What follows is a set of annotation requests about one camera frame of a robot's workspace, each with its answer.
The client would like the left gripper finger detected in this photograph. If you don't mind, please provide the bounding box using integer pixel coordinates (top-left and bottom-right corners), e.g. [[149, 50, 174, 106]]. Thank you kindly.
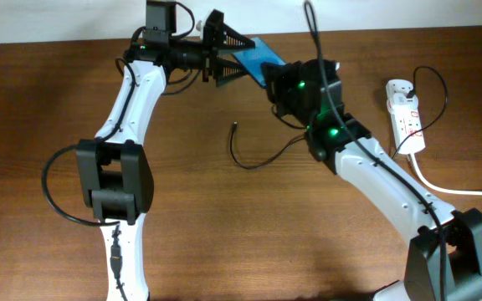
[[222, 24, 255, 53], [219, 59, 248, 84]]

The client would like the blue screen smartphone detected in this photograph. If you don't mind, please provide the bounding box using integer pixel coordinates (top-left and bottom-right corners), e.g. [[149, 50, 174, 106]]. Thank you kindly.
[[233, 37, 285, 89]]

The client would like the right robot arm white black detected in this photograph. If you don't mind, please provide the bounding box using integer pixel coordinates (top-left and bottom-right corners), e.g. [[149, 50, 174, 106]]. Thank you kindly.
[[261, 59, 482, 301]]

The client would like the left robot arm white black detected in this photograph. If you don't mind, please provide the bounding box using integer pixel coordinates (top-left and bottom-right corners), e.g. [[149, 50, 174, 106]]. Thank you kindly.
[[76, 1, 255, 300]]

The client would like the white power strip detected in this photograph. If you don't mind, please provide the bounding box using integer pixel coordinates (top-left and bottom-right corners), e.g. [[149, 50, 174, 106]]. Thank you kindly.
[[386, 79, 425, 155]]

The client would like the white power strip cord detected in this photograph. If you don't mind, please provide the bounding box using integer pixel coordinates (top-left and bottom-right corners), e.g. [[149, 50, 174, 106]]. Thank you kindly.
[[407, 152, 482, 199]]

